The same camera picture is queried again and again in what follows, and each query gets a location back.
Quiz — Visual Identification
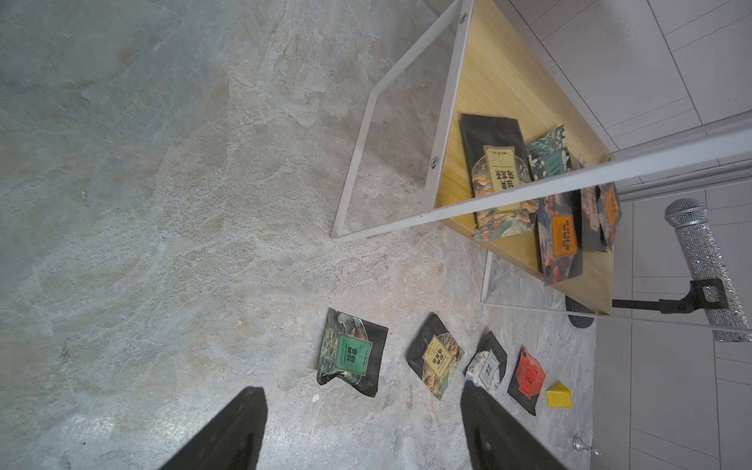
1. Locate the yellow wedge block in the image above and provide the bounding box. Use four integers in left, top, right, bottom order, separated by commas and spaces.
546, 383, 574, 409

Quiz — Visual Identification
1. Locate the wooden shelf white frame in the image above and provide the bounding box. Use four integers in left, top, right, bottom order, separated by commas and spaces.
330, 0, 752, 330

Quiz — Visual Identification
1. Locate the teal label tea bag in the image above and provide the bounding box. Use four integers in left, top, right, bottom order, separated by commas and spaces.
527, 125, 574, 181

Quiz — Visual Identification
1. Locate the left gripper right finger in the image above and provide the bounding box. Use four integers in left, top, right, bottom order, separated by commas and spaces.
460, 381, 565, 470

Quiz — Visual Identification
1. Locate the small orange label tea bag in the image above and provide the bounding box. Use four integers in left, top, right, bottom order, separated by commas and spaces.
580, 182, 622, 253

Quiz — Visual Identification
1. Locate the small metal bell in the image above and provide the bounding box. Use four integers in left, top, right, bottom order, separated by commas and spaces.
572, 436, 601, 456

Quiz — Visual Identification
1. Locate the white label tea bag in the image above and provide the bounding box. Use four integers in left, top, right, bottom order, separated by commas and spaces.
465, 331, 507, 395

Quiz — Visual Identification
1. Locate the yellow label tea bag floor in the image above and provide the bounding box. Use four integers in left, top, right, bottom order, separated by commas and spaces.
405, 313, 464, 401

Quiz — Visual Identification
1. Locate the yellow label tea bag lower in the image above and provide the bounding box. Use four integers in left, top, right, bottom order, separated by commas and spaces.
459, 114, 538, 241

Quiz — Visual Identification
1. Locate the glitter microphone on stand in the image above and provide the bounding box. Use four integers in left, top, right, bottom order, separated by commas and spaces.
612, 198, 751, 343

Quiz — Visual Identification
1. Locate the green label tea bag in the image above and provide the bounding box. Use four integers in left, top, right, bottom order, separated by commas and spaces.
316, 307, 389, 398

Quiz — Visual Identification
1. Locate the red tea bag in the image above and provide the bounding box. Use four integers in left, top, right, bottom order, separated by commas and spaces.
507, 348, 546, 416

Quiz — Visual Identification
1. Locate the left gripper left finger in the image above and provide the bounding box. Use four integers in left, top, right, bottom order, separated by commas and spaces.
162, 387, 268, 470

